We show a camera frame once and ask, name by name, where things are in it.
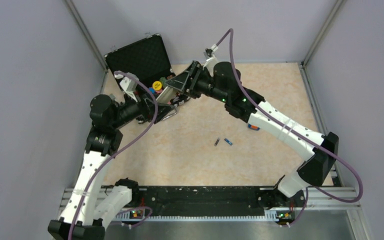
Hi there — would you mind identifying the blue battery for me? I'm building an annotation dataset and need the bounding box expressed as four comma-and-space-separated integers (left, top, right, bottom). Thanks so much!
224, 138, 233, 146

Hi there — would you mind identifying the yellow poker chip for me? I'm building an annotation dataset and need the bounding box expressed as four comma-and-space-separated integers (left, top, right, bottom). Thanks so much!
152, 80, 163, 92

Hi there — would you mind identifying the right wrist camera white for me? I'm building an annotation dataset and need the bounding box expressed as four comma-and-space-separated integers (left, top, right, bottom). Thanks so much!
204, 44, 219, 70

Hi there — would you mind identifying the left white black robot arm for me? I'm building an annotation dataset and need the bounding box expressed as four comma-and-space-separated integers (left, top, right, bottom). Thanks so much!
47, 92, 173, 240

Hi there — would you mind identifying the colourful toy block car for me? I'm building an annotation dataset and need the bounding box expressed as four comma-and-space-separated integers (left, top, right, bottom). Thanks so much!
247, 124, 260, 131

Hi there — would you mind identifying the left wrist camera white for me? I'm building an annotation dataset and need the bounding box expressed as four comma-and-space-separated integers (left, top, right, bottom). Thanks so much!
114, 71, 139, 99

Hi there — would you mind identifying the white remote control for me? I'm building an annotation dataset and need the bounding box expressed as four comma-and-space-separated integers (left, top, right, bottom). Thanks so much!
156, 86, 178, 105

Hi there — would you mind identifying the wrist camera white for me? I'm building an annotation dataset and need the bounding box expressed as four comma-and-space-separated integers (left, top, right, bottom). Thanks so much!
204, 44, 219, 70
114, 71, 139, 99

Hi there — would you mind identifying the black grey battery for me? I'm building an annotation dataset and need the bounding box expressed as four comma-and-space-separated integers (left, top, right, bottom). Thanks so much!
214, 138, 220, 147

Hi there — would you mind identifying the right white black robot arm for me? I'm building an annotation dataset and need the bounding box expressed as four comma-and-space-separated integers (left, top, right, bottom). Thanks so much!
165, 61, 339, 206

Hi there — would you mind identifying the black poker chip case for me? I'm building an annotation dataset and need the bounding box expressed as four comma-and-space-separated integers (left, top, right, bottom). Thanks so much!
104, 32, 192, 122

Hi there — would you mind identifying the blue poker chip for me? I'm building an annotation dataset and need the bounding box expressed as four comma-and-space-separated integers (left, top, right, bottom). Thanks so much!
149, 87, 156, 94

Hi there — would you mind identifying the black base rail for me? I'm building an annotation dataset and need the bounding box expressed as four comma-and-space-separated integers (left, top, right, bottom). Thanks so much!
114, 186, 306, 223

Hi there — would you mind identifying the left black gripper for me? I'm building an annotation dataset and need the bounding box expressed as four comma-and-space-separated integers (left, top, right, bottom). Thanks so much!
111, 84, 175, 129

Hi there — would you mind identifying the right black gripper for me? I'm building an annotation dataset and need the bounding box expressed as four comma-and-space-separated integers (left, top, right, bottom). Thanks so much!
165, 61, 229, 104

